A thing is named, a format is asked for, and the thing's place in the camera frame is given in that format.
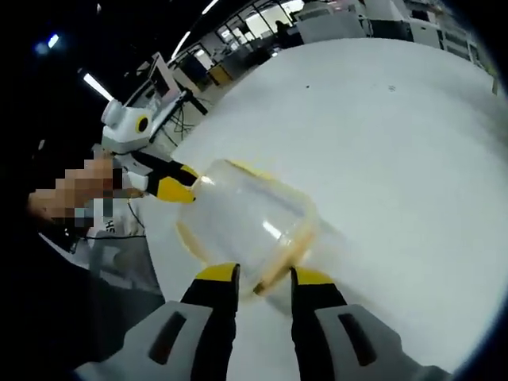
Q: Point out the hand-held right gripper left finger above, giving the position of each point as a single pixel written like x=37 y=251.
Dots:
x=210 y=317

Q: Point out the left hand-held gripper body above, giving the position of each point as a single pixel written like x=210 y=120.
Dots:
x=123 y=131

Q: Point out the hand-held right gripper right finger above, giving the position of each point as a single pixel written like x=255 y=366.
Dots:
x=317 y=317

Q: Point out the clear plastic container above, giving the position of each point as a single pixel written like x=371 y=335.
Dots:
x=246 y=222

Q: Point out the ceiling light panel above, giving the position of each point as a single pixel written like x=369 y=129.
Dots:
x=97 y=87

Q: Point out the person's white printed shirt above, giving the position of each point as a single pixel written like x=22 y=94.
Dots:
x=119 y=222

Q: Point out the grey side desk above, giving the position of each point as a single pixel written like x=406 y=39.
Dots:
x=197 y=105

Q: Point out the yellow cabinet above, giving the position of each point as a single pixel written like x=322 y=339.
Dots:
x=220 y=73

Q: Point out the ceiling light strip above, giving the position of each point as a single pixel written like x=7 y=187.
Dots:
x=184 y=39

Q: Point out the white cabinet row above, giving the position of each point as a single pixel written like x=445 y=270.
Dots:
x=329 y=25

